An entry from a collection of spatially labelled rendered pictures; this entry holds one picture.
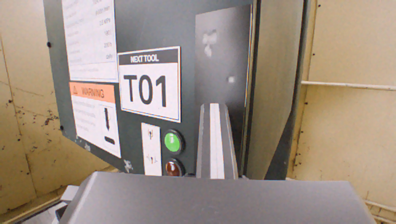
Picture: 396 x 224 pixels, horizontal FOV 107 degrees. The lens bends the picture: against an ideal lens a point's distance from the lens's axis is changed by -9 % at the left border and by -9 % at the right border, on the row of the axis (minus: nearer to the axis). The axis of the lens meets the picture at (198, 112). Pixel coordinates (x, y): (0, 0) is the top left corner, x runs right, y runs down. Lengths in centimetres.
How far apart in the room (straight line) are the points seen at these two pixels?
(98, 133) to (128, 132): 9
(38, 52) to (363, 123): 192
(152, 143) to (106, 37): 15
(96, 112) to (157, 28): 18
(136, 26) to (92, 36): 10
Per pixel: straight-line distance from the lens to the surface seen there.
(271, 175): 93
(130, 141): 24
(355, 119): 120
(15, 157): 144
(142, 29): 19
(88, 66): 30
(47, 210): 164
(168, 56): 16
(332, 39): 117
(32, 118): 140
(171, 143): 17
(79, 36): 33
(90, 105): 31
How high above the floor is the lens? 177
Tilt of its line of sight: 13 degrees down
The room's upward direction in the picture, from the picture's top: 1 degrees clockwise
